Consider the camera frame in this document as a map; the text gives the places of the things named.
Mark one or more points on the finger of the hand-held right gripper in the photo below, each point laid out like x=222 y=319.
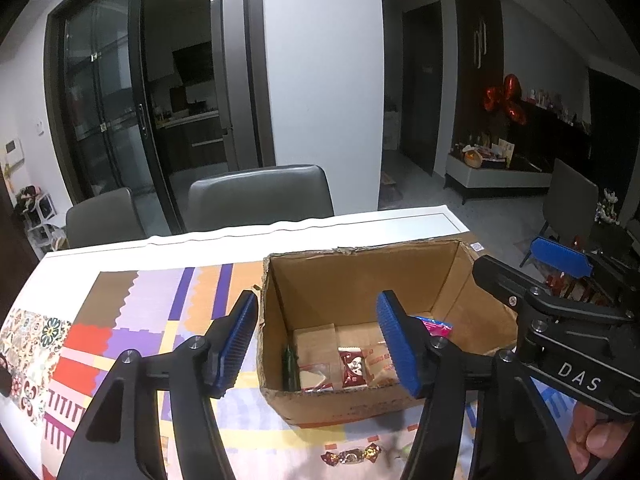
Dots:
x=560 y=256
x=505 y=285

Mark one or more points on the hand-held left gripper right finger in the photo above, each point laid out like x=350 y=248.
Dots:
x=397 y=345

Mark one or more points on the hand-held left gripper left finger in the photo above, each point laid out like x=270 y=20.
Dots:
x=237 y=345

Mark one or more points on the tan snack packet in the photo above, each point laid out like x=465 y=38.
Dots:
x=382 y=365

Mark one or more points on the pink snack packet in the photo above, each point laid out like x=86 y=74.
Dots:
x=437 y=329

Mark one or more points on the dark red snack packet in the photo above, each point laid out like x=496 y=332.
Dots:
x=352 y=367

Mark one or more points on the dark green snack packet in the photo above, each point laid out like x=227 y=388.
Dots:
x=291 y=370

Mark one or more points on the cardboard box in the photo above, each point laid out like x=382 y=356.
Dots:
x=345 y=407

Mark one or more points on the clear pastry packet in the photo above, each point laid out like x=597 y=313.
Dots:
x=315 y=377

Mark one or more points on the person's right hand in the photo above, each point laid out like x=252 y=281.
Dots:
x=600 y=437

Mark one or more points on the grey dining chair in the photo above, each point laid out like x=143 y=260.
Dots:
x=260 y=195
x=570 y=195
x=105 y=220

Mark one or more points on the flower ornaments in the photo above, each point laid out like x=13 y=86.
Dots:
x=607 y=205

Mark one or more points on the white low cabinet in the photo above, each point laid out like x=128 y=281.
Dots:
x=495 y=180

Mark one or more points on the colourful striped table mat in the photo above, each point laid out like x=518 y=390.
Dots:
x=140 y=320

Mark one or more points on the beige standing card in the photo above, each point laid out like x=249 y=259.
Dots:
x=506 y=154

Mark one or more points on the black sideboard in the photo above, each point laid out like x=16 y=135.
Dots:
x=565 y=140

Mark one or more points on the gold brown wrapped candy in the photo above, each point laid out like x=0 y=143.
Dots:
x=350 y=456

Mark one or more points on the woven basket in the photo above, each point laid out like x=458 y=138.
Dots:
x=472 y=157

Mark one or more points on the small floor mat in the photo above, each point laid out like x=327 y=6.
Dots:
x=390 y=181

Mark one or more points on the red foil balloons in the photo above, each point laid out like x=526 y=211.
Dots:
x=505 y=97

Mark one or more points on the floral patterned table mat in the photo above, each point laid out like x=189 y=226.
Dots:
x=30 y=355

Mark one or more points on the kitchen base cabinet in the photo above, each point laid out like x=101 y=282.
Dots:
x=192 y=140

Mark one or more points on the dark interior door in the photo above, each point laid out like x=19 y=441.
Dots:
x=422 y=90

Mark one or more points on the white cube shelf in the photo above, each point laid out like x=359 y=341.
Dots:
x=42 y=220

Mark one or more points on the black mug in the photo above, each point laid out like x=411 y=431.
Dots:
x=4 y=377

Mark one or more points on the dark brown door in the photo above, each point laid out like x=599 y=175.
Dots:
x=12 y=240

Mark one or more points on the black glass sliding door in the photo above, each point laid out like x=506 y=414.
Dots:
x=100 y=100

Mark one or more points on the black range hood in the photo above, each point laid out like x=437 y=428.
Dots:
x=194 y=62

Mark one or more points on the white wall intercom panel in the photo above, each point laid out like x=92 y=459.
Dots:
x=12 y=150

